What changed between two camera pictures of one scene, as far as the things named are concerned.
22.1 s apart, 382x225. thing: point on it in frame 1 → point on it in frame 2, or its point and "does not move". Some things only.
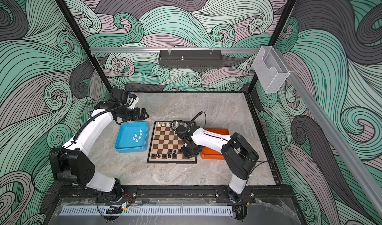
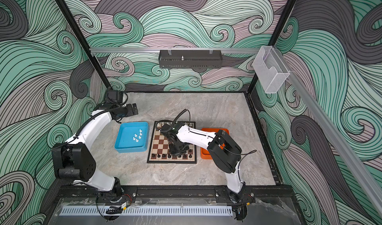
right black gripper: [187, 156] → [173, 153]
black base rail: [178, 192] does not move
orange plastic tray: [207, 153] does not move
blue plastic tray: [133, 137] does not move
